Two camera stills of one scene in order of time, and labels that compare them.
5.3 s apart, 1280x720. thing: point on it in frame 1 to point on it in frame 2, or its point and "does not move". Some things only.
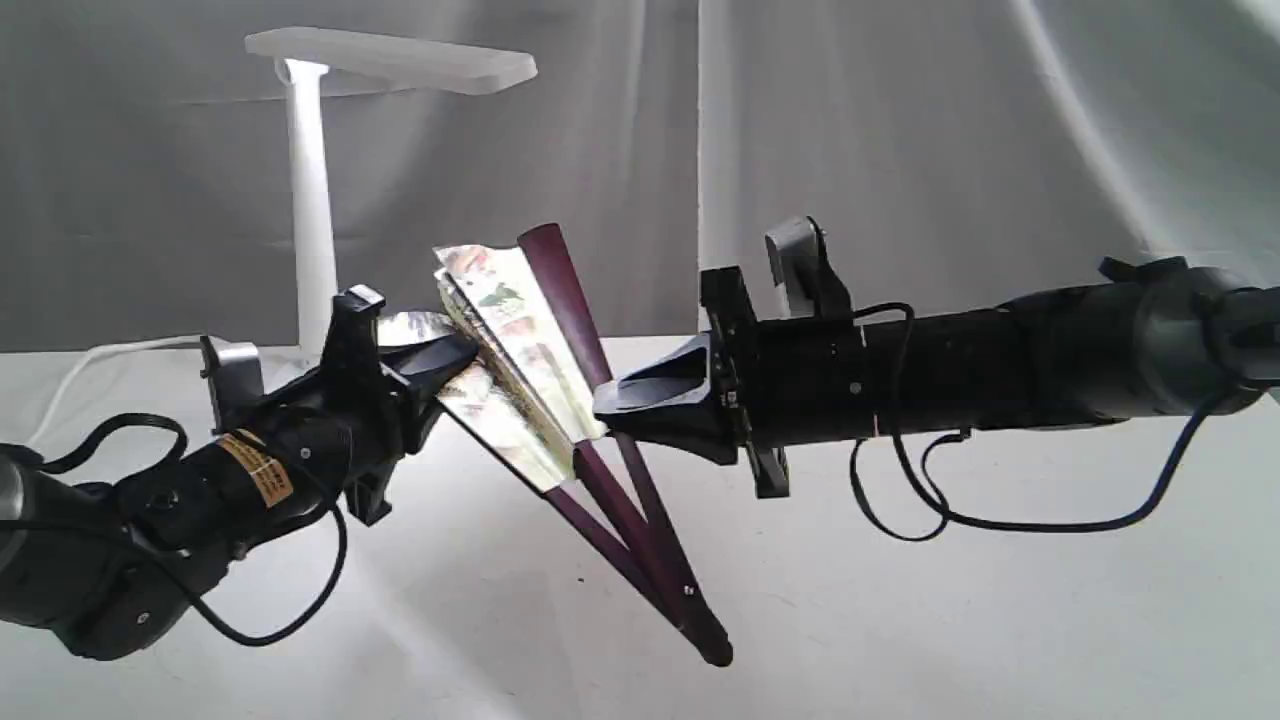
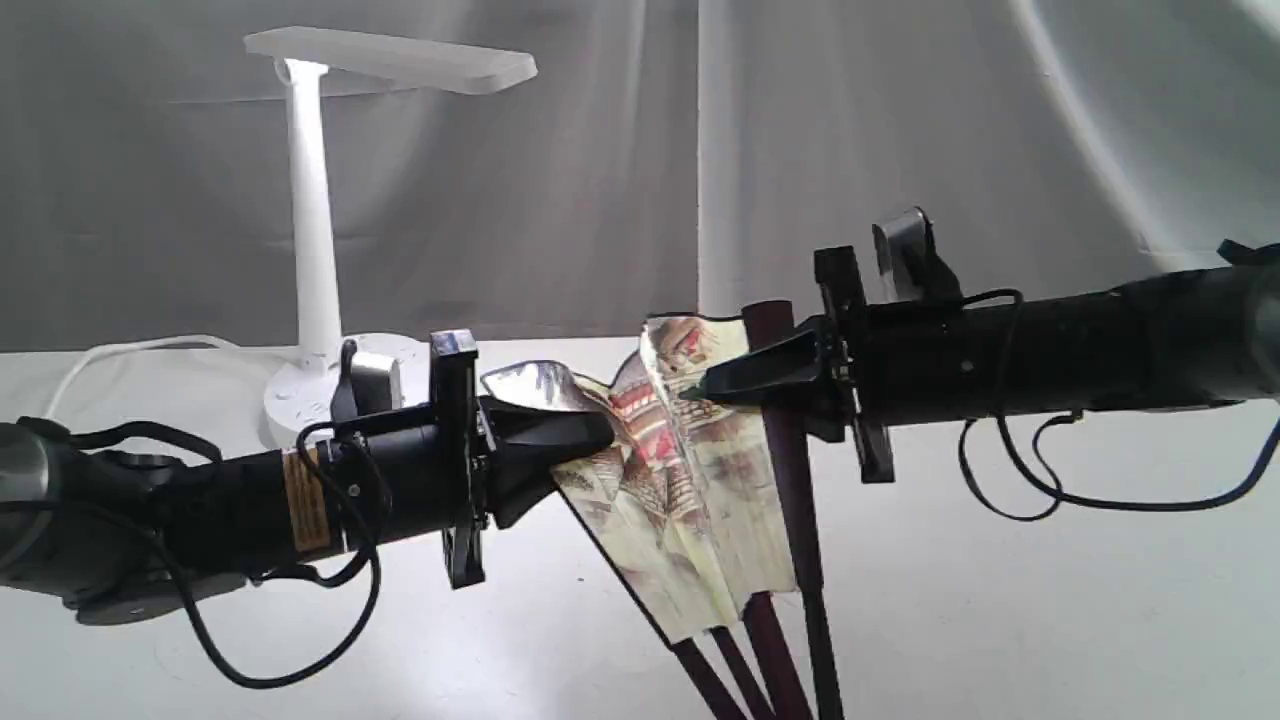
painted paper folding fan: x=530 y=395 to x=704 y=510
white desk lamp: x=356 y=62 does not move
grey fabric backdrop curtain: x=945 y=150 does not move
